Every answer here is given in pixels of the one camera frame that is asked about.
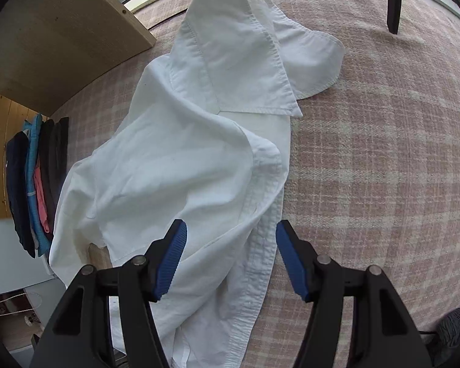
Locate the blue folded garment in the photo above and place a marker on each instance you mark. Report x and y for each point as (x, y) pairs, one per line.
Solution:
(43, 243)

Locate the pink folded garment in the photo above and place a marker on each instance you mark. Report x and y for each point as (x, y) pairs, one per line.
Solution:
(41, 199)

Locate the navy folded garment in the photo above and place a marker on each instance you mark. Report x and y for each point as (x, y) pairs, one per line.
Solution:
(16, 154)

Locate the large plywood board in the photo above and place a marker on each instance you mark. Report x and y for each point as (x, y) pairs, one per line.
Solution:
(52, 49)

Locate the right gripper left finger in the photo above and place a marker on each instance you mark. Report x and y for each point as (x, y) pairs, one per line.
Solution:
(79, 333)

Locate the dark grey garment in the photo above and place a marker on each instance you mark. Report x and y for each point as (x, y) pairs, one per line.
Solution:
(443, 344)

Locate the small pine wood board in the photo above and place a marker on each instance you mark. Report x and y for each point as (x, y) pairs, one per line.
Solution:
(2, 153)

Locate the black folded garment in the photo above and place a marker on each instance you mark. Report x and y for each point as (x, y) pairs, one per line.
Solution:
(52, 164)

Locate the pink plaid tablecloth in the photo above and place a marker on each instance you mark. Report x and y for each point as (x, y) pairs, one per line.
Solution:
(374, 168)

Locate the white button shirt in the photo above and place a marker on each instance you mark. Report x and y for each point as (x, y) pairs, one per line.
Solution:
(206, 139)

